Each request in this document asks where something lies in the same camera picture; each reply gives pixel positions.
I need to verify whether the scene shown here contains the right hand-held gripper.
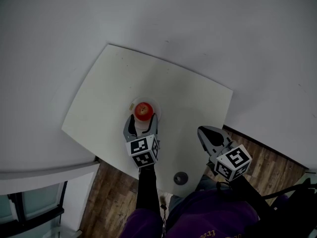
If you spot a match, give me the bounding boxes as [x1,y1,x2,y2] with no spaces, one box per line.
[197,125,253,182]

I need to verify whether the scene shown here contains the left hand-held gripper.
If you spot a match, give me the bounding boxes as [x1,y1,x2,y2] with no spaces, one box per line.
[123,113,160,169]

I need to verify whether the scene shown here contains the red apple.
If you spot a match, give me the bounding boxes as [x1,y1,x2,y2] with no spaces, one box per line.
[134,102,154,121]

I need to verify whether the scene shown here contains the clear round plate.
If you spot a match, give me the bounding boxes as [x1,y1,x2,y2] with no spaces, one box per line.
[128,96,163,130]

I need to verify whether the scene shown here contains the person's left forearm black sleeve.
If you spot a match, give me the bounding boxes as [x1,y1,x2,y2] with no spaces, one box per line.
[136,163,162,215]

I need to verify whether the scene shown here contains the person's right forearm black sleeve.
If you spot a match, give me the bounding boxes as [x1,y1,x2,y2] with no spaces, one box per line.
[229,174,277,224]

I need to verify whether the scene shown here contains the round black table grommet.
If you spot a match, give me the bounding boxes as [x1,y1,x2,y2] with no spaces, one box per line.
[173,172,189,185]

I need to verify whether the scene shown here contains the person's grey trousers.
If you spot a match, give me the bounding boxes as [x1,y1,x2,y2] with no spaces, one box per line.
[168,174,223,209]

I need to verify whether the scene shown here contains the person's purple top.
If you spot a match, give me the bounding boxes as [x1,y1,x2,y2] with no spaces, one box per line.
[118,187,292,238]

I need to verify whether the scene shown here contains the black framed window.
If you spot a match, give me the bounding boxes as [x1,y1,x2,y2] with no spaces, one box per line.
[0,181,69,238]

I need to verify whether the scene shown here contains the hanging metal chain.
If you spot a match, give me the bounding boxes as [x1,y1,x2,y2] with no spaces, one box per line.
[159,194,168,238]

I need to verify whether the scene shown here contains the black cable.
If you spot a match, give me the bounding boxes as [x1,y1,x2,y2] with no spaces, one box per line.
[260,181,317,201]

